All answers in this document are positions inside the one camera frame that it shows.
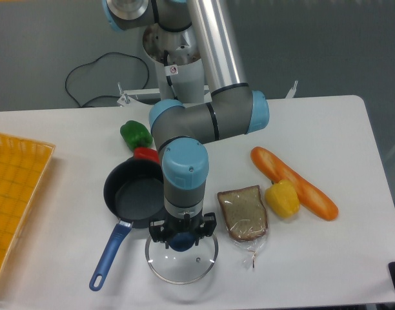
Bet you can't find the red bell pepper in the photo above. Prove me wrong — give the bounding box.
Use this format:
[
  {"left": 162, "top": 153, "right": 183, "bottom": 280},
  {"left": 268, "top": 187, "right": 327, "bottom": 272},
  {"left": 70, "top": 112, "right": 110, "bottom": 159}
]
[{"left": 134, "top": 147, "right": 160, "bottom": 165}]

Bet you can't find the white table bracket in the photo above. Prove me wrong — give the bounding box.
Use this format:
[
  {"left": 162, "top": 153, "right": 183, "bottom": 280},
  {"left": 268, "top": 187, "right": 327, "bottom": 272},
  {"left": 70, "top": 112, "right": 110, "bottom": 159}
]
[
  {"left": 117, "top": 82, "right": 134, "bottom": 107},
  {"left": 285, "top": 80, "right": 298, "bottom": 99}
]

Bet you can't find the yellow bell pepper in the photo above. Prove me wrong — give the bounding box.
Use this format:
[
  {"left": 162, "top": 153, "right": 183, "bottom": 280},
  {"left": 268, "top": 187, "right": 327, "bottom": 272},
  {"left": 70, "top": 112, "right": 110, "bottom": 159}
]
[{"left": 265, "top": 180, "right": 300, "bottom": 219}]

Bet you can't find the glass lid with blue knob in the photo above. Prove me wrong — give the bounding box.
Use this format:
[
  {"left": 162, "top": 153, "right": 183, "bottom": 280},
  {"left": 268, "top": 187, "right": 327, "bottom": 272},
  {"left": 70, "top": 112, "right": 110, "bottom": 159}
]
[{"left": 145, "top": 234, "right": 219, "bottom": 285}]

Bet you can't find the bread slice in plastic bag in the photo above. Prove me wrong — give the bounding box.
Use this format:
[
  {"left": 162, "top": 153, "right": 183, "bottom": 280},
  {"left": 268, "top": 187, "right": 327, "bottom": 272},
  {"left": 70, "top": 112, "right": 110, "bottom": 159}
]
[{"left": 217, "top": 185, "right": 269, "bottom": 269}]

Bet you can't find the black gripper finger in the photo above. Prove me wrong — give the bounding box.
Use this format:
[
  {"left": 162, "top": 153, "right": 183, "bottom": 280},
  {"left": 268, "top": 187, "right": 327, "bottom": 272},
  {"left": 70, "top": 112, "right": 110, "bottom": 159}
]
[
  {"left": 149, "top": 220, "right": 170, "bottom": 249},
  {"left": 194, "top": 212, "right": 216, "bottom": 246}
]

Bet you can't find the dark pan with blue handle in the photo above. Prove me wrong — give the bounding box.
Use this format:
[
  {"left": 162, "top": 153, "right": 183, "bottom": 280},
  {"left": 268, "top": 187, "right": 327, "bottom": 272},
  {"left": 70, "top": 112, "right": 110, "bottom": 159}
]
[{"left": 89, "top": 158, "right": 165, "bottom": 291}]

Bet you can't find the orange baguette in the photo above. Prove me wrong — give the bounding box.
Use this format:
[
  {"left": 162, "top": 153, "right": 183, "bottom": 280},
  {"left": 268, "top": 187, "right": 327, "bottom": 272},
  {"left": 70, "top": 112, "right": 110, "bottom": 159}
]
[{"left": 250, "top": 147, "right": 339, "bottom": 221}]

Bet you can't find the white table bracket right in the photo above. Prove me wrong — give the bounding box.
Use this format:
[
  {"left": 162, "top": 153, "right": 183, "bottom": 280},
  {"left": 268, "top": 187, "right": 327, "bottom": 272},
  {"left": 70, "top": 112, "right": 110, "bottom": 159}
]
[{"left": 285, "top": 80, "right": 298, "bottom": 99}]

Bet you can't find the yellow woven basket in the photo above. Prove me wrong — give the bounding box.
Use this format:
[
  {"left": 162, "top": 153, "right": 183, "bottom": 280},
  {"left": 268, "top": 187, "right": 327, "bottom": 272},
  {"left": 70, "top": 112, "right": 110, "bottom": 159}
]
[{"left": 0, "top": 133, "right": 56, "bottom": 278}]

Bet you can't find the white table bracket left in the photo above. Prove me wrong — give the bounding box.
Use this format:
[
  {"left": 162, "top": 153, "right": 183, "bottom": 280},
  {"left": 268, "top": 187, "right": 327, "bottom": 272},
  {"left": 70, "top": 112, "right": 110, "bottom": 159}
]
[{"left": 117, "top": 82, "right": 134, "bottom": 107}]

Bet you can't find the green bell pepper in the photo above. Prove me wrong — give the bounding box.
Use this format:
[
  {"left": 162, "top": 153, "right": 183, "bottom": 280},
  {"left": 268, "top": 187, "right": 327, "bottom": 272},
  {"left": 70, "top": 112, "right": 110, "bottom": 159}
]
[{"left": 119, "top": 120, "right": 153, "bottom": 151}]

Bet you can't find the black cable on floor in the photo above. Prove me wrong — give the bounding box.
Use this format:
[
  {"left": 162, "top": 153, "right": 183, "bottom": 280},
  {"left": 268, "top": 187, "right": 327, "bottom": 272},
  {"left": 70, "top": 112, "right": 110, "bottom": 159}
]
[{"left": 65, "top": 51, "right": 150, "bottom": 108}]

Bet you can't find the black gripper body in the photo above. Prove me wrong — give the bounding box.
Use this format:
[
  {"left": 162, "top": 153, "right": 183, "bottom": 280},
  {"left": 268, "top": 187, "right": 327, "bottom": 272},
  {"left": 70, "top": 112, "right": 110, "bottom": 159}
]
[{"left": 164, "top": 211, "right": 205, "bottom": 238}]

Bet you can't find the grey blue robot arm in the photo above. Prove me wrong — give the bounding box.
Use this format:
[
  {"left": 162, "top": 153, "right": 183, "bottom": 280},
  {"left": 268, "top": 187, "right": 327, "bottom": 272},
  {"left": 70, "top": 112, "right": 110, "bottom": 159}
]
[{"left": 103, "top": 1, "right": 269, "bottom": 252}]

